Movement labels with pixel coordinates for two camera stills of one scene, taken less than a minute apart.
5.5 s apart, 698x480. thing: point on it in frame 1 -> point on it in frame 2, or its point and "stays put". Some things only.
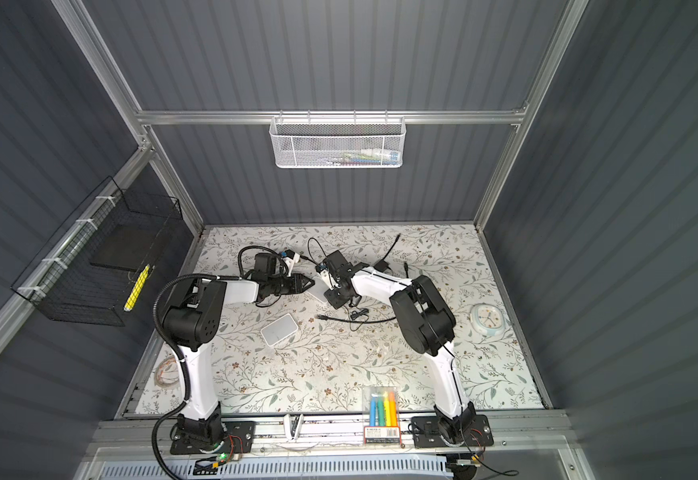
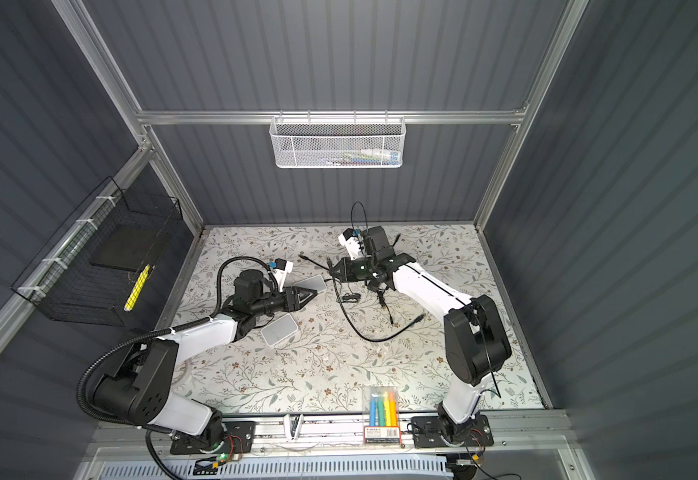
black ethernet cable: [324, 317] -> [366, 339]
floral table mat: [298, 352] stays put
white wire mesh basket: [337, 142] stays put
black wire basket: [92, 267] stays put
